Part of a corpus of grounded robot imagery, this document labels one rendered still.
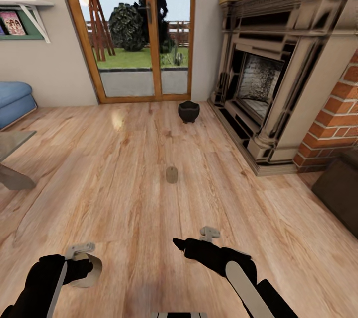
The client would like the pillar candle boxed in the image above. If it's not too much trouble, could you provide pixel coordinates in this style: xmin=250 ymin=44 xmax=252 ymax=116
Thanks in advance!
xmin=166 ymin=166 xmax=178 ymax=184
xmin=66 ymin=253 xmax=103 ymax=289

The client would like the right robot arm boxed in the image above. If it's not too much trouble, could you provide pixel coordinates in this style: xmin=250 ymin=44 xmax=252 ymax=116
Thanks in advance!
xmin=174 ymin=226 xmax=297 ymax=318

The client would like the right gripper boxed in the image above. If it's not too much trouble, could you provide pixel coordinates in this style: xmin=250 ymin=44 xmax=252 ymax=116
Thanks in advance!
xmin=174 ymin=238 xmax=216 ymax=267

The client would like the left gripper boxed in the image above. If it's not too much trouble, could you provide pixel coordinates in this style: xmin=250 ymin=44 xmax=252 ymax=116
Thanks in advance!
xmin=63 ymin=259 xmax=93 ymax=285

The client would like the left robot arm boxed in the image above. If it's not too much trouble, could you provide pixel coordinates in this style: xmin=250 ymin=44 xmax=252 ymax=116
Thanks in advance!
xmin=0 ymin=242 xmax=96 ymax=318

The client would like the cauldron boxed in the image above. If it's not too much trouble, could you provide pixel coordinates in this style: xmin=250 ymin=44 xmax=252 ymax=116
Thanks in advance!
xmin=178 ymin=100 xmax=200 ymax=124

